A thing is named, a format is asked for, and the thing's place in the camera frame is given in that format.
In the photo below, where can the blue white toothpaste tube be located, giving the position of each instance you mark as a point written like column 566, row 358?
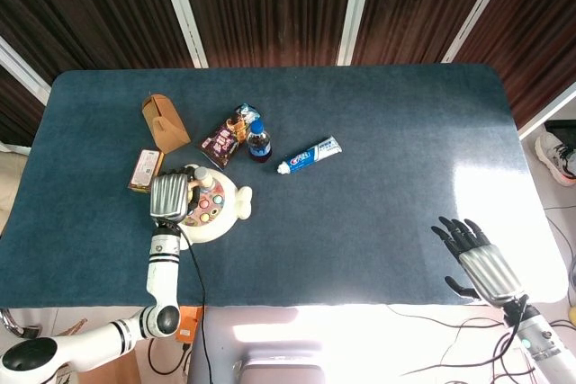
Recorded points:
column 310, row 154

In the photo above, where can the white partition frame post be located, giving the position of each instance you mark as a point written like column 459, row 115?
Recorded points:
column 355, row 6
column 549, row 114
column 180, row 11
column 481, row 6
column 22, row 69

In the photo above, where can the chrome tube leg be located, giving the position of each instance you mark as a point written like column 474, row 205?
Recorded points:
column 9, row 323

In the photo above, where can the brown paper gable box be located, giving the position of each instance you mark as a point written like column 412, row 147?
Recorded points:
column 166, row 132

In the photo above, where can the teal blue tablecloth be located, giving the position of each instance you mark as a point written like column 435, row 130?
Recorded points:
column 315, row 244

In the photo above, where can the brown yellow flat carton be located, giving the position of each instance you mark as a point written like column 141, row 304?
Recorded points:
column 145, row 170

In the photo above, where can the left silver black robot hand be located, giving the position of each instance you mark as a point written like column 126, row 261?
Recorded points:
column 168, row 197

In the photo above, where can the cola bottle blue cap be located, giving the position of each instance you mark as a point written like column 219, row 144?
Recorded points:
column 260, row 143

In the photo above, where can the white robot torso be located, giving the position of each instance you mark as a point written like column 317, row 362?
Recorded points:
column 279, row 366

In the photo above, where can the cardboard box on floor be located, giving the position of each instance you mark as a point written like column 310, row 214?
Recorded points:
column 128, row 370

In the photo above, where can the orange device under table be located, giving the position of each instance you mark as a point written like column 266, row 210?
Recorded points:
column 186, row 327

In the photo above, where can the cream whack-a-mole toy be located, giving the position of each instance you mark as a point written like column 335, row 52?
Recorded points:
column 234, row 204

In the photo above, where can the yellow round object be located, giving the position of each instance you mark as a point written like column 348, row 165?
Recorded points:
column 572, row 315

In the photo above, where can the orange blue snack packet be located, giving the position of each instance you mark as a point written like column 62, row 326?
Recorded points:
column 246, row 110

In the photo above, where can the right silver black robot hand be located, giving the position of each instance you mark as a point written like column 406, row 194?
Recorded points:
column 488, row 267

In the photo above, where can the purple chocolate snack packet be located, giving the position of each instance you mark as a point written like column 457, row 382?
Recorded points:
column 220, row 143

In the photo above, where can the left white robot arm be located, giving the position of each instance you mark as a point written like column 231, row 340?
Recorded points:
column 162, row 276

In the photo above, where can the white orange sneaker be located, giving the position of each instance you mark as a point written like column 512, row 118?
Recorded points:
column 553, row 154

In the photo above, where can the dark pleated curtain panel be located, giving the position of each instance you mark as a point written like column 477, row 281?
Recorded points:
column 540, row 20
column 270, row 6
column 90, row 6
column 418, row 2

